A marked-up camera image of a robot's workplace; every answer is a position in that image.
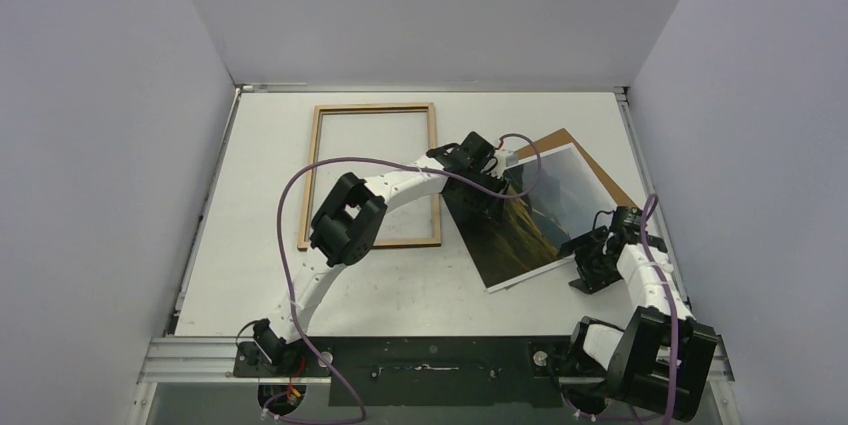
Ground brown frame backing board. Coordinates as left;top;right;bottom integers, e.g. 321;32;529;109
534;128;638;207

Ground clear glass pane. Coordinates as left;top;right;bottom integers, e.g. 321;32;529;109
311;111;436;246

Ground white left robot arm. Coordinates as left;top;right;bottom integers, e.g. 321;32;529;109
252;132;515;376

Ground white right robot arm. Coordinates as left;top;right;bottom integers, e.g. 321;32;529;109
560;206;719;423

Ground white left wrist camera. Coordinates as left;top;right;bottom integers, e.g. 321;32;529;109
490;149;520;177

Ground landscape photo print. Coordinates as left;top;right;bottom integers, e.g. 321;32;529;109
445;145;619;293

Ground wooden picture frame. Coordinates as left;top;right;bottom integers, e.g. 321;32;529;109
297;102;442;252

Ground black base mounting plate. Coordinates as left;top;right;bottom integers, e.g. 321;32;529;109
232;336;607;408

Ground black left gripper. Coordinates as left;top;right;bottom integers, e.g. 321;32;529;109
460;168;508;225

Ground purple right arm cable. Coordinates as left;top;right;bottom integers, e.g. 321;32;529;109
563;193;684;425

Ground aluminium rail front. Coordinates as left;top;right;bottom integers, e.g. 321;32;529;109
137;335;735;385

